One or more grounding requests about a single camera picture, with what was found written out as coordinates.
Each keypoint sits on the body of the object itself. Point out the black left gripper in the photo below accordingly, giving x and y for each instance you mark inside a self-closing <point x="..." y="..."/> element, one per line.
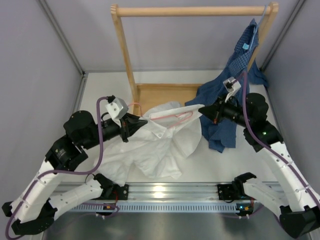
<point x="128" y="125"/>

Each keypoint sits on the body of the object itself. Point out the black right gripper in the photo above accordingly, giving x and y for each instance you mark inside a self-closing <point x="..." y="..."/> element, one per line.
<point x="216" y="110"/>

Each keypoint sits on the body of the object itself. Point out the pink wire hanger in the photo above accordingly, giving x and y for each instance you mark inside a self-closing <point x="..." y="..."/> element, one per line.
<point x="170" y="113"/>

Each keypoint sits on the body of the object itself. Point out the white shirt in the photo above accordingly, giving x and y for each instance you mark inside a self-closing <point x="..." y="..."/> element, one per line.
<point x="154" y="149"/>

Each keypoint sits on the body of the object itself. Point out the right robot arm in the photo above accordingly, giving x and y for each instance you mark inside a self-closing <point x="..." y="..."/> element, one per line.
<point x="298" y="207"/>

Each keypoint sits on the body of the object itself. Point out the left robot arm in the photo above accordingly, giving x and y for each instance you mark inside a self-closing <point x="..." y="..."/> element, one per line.
<point x="37" y="208"/>

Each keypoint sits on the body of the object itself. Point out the blue checkered shirt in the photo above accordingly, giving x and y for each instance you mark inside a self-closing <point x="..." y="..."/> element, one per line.
<point x="223" y="135"/>

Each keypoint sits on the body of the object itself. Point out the wooden clothes rack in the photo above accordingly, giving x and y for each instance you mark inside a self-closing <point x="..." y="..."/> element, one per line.
<point x="185" y="34"/>

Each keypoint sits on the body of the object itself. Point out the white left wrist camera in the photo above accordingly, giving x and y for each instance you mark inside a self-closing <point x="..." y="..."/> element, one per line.
<point x="116" y="108"/>

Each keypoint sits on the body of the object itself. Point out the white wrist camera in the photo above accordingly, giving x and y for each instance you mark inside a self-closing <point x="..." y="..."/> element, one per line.
<point x="232" y="86"/>
<point x="116" y="108"/>

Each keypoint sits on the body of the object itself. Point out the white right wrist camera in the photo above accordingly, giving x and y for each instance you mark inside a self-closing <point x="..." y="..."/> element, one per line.
<point x="232" y="86"/>

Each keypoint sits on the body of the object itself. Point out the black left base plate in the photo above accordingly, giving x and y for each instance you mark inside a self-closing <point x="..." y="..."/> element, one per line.
<point x="121" y="192"/>

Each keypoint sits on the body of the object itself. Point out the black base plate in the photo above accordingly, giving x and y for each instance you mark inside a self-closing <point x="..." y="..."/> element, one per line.
<point x="121" y="192"/>
<point x="227" y="193"/>

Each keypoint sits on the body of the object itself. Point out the aluminium mounting rail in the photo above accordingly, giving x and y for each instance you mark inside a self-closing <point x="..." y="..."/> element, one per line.
<point x="171" y="192"/>

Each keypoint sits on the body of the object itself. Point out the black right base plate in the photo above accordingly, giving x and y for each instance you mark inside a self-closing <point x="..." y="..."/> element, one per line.
<point x="227" y="193"/>

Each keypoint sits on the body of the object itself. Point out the slotted grey cable duct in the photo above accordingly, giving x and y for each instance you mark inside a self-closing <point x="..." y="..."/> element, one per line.
<point x="162" y="207"/>

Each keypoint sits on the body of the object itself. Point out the left aluminium frame post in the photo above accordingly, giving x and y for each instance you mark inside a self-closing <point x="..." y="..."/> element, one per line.
<point x="46" y="9"/>

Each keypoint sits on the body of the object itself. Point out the aluminium frame post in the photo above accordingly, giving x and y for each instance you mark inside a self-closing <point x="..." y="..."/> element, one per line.
<point x="284" y="65"/>
<point x="46" y="9"/>

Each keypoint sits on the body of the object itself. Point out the light blue wire hanger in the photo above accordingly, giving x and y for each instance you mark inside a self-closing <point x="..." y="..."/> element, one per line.
<point x="260" y="22"/>

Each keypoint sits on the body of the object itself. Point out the right aluminium frame post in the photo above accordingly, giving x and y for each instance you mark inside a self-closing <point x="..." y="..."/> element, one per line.
<point x="284" y="65"/>

